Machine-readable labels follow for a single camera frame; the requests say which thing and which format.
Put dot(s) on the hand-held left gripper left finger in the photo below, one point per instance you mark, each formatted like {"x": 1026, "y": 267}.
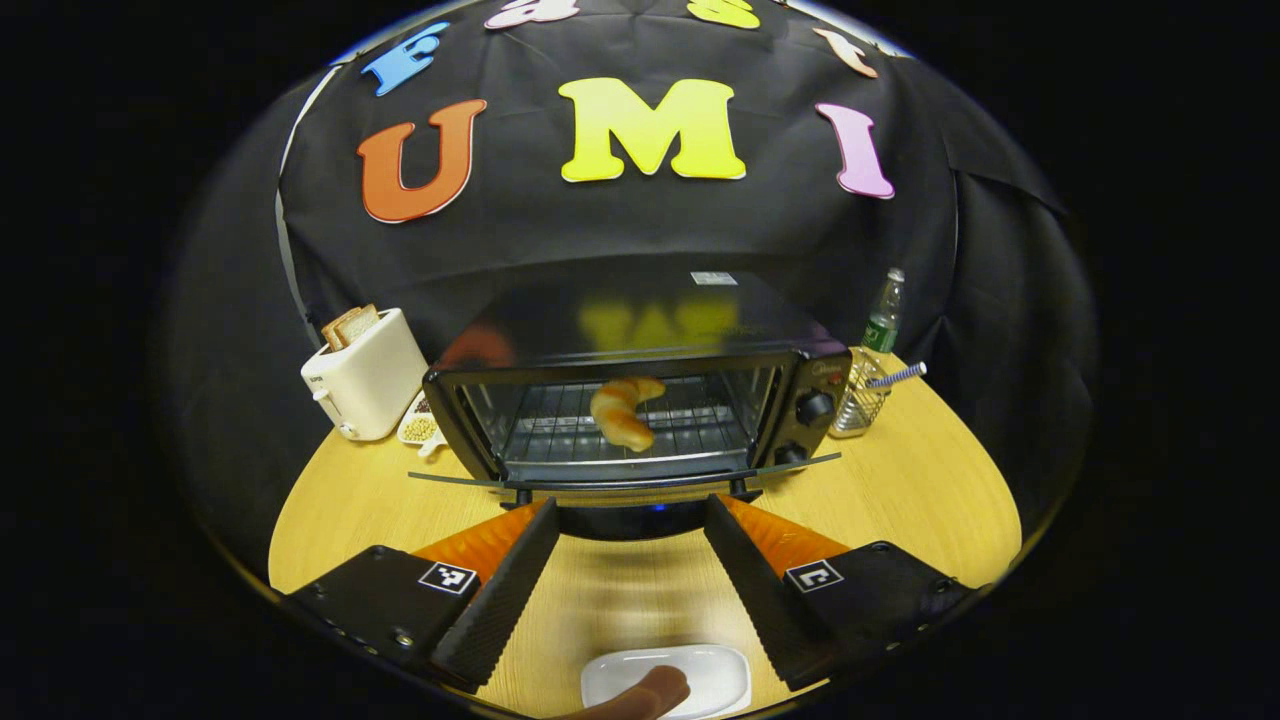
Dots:
{"x": 505, "y": 600}

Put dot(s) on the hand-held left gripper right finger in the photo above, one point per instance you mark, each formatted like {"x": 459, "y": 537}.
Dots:
{"x": 755, "y": 600}

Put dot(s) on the golden croissant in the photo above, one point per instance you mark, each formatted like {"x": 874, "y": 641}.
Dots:
{"x": 620, "y": 415}

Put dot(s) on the black electric oven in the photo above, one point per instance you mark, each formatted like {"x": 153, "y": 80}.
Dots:
{"x": 650, "y": 320}

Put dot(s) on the white rectangular plate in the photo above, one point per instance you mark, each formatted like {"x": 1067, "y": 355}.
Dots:
{"x": 715, "y": 670}

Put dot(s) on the white sectioned dish with grains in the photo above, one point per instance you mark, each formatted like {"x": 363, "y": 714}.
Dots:
{"x": 420, "y": 428}

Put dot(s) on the white toaster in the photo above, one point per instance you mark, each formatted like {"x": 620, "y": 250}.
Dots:
{"x": 370, "y": 380}

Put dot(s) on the blue striped straw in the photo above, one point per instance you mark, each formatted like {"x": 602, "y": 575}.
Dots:
{"x": 900, "y": 375}

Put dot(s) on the toast bread slice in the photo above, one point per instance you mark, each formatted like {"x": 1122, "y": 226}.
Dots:
{"x": 360, "y": 320}
{"x": 336, "y": 328}

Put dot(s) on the black backdrop cloth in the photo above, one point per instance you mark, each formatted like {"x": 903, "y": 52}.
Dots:
{"x": 600, "y": 230}

